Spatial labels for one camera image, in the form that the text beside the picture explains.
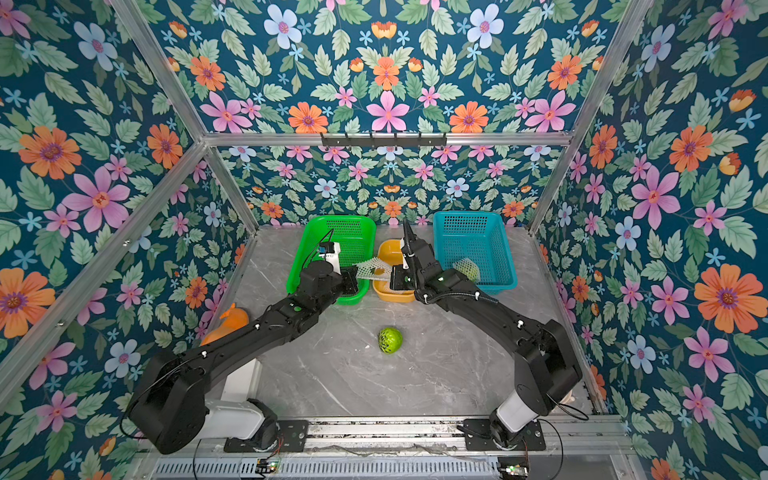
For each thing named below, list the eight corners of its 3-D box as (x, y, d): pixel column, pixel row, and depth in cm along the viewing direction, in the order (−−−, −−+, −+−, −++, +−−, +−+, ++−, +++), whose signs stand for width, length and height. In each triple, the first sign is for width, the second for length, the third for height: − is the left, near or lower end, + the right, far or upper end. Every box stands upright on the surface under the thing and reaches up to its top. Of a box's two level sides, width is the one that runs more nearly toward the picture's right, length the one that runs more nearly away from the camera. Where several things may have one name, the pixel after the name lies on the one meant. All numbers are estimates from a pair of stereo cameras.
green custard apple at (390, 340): (389, 359, 88) (387, 350, 83) (377, 345, 91) (375, 336, 85) (404, 346, 91) (404, 336, 85) (392, 333, 94) (391, 322, 88)
